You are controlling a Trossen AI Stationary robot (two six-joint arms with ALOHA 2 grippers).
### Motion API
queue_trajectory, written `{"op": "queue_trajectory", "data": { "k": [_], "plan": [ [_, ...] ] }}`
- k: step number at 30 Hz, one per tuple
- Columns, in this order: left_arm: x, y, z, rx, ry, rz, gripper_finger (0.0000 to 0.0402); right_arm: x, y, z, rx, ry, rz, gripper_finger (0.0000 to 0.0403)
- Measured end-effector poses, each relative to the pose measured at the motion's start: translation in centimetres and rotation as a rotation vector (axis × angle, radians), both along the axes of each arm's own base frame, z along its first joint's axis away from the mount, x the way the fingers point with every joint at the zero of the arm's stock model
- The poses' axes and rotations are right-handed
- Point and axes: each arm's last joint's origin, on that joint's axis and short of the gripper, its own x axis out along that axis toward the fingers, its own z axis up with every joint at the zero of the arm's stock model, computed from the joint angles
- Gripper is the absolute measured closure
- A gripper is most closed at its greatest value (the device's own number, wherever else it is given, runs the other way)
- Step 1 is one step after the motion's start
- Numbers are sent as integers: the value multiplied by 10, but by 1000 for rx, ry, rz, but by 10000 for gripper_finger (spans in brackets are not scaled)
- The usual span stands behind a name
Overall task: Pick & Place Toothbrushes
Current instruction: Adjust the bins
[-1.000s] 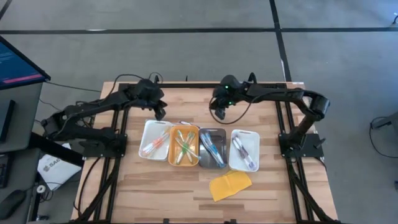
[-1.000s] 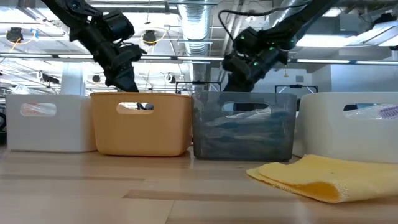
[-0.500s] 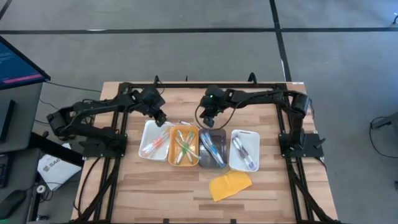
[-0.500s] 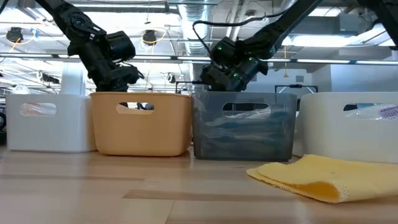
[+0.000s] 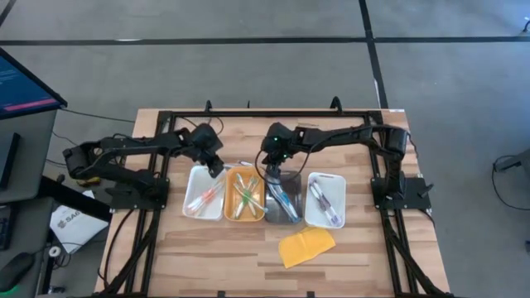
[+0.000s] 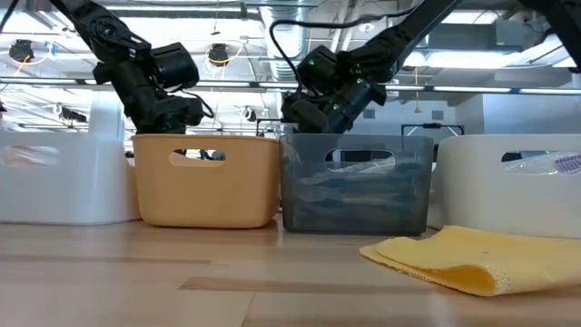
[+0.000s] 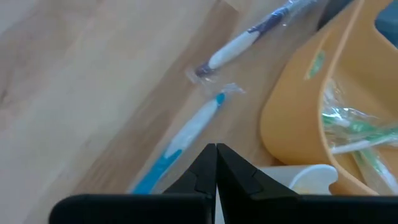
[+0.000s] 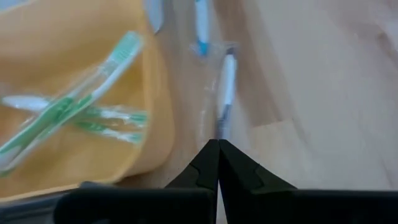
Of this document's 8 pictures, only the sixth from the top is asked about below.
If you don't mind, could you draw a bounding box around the yellow folded cloth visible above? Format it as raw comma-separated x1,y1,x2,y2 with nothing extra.
359,224,581,298

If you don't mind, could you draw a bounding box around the white plastic bin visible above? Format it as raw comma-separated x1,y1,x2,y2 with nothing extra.
428,134,581,241
0,131,142,226

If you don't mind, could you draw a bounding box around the black rectangular stand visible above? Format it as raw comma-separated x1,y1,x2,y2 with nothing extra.
401,123,465,137

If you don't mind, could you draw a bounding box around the grey translucent plastic bin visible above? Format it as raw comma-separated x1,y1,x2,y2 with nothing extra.
279,133,435,236

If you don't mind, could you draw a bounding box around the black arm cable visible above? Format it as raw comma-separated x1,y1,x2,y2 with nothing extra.
179,88,216,120
268,3,426,92

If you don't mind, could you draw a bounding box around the yellow hanging cord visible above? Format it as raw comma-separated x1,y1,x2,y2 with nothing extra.
412,67,422,114

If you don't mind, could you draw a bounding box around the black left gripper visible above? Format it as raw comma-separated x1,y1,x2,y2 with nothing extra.
117,87,206,136

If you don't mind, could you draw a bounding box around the silver ribbed ventilation duct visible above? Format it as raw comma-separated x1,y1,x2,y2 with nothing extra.
259,0,315,123

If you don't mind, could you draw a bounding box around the long ceiling light strip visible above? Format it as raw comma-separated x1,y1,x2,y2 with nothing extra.
0,76,581,95

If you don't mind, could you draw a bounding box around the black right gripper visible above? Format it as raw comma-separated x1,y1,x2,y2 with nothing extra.
281,44,389,135

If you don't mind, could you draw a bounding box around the orange plastic bin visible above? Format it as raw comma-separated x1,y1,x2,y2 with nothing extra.
131,134,281,230

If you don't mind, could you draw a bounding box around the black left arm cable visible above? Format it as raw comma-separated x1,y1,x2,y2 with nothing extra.
179,88,216,120

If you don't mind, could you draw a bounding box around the black hanging cable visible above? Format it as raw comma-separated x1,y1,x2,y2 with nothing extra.
0,0,20,33

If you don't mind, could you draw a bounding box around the black ceiling box yellow cable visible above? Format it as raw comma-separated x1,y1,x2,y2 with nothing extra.
7,38,54,78
203,40,249,76

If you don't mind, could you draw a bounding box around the orange toothbrush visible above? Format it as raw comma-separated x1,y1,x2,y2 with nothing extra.
0,145,60,167

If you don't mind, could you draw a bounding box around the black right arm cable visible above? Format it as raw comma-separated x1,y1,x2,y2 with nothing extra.
268,3,426,92

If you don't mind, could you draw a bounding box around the purple toothbrush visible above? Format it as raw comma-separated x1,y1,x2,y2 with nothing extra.
503,152,581,176

